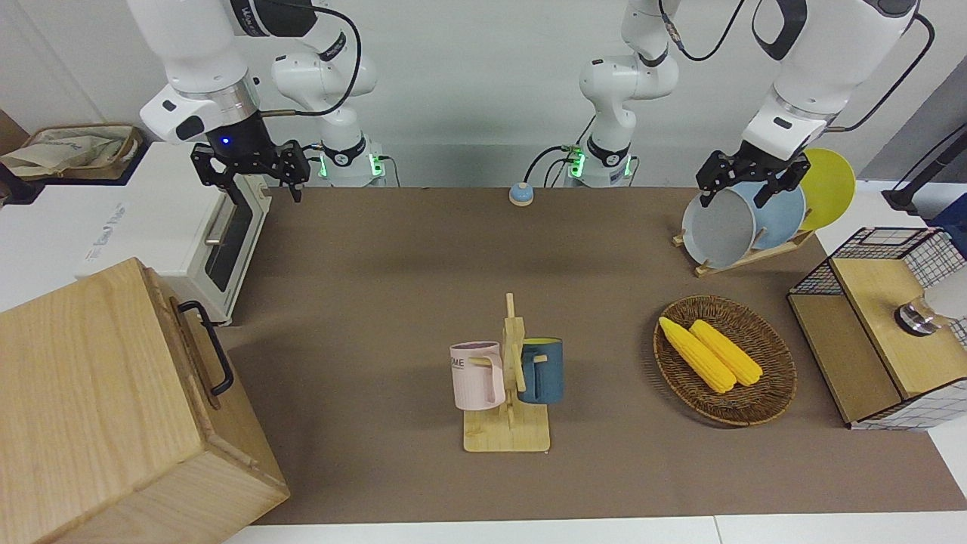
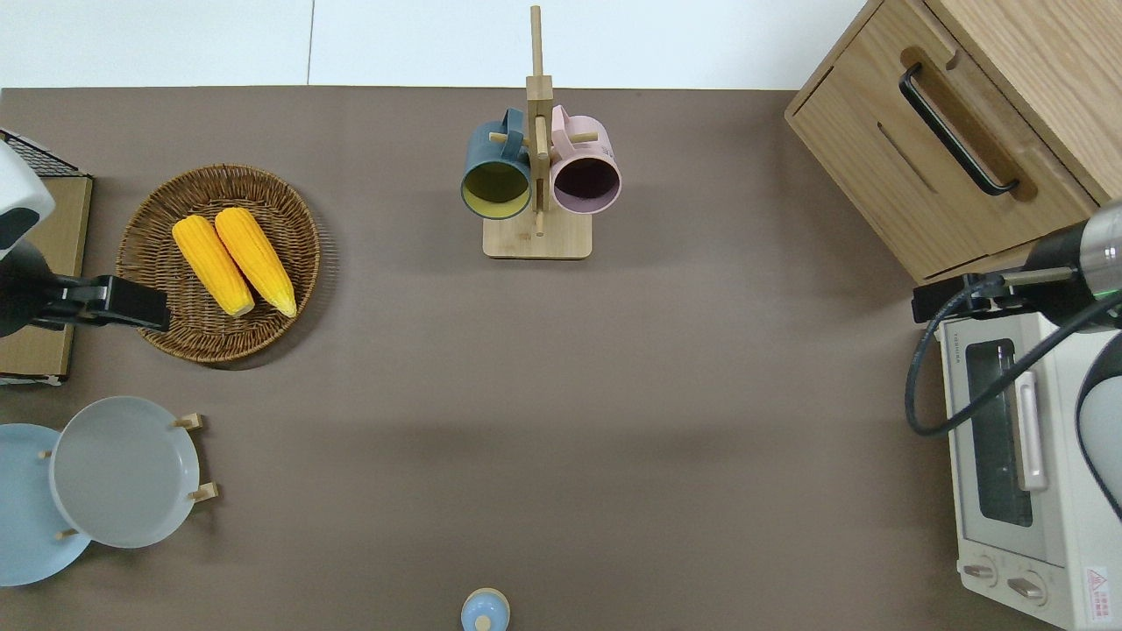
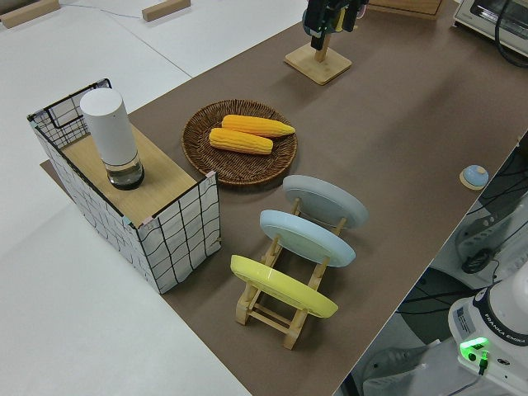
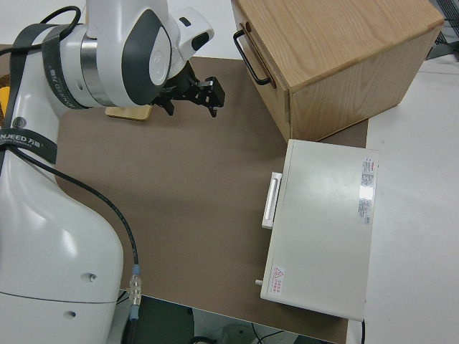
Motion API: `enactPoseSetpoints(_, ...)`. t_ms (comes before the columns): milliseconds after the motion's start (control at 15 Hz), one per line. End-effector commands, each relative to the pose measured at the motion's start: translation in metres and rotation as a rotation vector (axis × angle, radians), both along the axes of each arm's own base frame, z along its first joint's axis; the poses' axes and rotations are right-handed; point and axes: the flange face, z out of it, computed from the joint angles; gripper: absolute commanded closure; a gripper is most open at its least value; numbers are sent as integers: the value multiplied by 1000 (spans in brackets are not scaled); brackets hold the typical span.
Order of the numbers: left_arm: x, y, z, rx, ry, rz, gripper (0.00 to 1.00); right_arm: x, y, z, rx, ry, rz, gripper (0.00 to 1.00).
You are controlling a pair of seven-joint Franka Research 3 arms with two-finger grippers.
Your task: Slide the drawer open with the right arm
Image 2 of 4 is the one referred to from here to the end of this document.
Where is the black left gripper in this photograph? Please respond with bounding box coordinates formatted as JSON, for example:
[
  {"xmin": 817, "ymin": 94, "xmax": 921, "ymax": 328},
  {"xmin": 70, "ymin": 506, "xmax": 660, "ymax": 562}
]
[{"xmin": 35, "ymin": 275, "xmax": 171, "ymax": 333}]

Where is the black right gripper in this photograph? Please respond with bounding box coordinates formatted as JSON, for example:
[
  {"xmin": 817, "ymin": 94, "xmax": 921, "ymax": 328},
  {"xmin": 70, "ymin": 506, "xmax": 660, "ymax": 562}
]
[{"xmin": 912, "ymin": 273, "xmax": 1049, "ymax": 324}]

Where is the wooden drawer with black handle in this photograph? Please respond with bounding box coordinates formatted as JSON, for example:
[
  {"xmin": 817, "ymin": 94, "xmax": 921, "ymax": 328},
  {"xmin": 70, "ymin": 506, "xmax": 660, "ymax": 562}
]
[{"xmin": 841, "ymin": 0, "xmax": 1102, "ymax": 251}]

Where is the brown wicker basket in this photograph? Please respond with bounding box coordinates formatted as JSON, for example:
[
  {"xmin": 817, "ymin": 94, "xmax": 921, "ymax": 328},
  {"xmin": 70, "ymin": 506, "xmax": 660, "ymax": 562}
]
[{"xmin": 115, "ymin": 163, "xmax": 323, "ymax": 365}]

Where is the yellow corn cob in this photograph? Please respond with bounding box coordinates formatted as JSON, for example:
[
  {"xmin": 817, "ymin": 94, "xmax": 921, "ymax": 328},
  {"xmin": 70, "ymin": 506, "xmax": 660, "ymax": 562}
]
[
  {"xmin": 214, "ymin": 206, "xmax": 299, "ymax": 319},
  {"xmin": 171, "ymin": 215, "xmax": 257, "ymax": 319}
]

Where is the grey plate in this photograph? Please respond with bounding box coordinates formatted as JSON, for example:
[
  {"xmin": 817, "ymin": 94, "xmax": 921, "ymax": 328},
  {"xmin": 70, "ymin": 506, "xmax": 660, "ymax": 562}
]
[{"xmin": 48, "ymin": 395, "xmax": 202, "ymax": 550}]

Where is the wooden plate rack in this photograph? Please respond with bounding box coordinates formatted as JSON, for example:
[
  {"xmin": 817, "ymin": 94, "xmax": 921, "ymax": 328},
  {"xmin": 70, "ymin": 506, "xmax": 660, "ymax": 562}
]
[{"xmin": 37, "ymin": 412, "xmax": 220, "ymax": 541}]

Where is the light blue plate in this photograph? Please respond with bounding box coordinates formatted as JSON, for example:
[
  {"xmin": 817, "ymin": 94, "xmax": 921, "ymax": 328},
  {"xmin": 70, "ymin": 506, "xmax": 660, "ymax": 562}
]
[{"xmin": 0, "ymin": 422, "xmax": 94, "ymax": 588}]

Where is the white toaster oven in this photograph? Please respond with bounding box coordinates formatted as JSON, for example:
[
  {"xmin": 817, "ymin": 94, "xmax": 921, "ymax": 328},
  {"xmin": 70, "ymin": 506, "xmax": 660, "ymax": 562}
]
[{"xmin": 938, "ymin": 311, "xmax": 1122, "ymax": 631}]

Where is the light wooden cabinet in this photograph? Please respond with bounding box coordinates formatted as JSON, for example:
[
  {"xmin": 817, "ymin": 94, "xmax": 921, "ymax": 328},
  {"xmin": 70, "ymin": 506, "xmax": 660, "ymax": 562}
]
[{"xmin": 785, "ymin": 0, "xmax": 1122, "ymax": 284}]

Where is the teal mug yellow inside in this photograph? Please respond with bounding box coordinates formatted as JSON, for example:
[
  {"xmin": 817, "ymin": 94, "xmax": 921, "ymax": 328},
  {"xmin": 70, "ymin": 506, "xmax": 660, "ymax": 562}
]
[{"xmin": 460, "ymin": 107, "xmax": 535, "ymax": 221}]

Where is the pink mug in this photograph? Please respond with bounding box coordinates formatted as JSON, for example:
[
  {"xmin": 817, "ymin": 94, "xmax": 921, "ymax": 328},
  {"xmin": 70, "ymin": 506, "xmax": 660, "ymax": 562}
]
[{"xmin": 548, "ymin": 104, "xmax": 623, "ymax": 216}]

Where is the wooden mug tree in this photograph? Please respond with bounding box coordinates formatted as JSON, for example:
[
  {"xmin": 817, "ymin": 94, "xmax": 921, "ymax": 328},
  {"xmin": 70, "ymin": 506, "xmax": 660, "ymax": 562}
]
[{"xmin": 483, "ymin": 4, "xmax": 594, "ymax": 261}]

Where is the small light blue lidded jar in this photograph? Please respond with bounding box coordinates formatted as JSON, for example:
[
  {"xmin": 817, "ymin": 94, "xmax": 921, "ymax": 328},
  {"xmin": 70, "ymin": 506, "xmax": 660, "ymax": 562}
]
[{"xmin": 460, "ymin": 586, "xmax": 512, "ymax": 631}]

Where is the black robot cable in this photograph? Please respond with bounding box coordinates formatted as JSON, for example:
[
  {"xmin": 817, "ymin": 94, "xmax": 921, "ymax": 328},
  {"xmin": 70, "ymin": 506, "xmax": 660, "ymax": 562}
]
[{"xmin": 904, "ymin": 276, "xmax": 1122, "ymax": 439}]

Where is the black wire rack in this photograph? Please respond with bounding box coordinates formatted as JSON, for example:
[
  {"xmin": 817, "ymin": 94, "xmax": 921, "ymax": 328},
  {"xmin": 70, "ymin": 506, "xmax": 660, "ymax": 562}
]
[{"xmin": 0, "ymin": 129, "xmax": 81, "ymax": 178}]

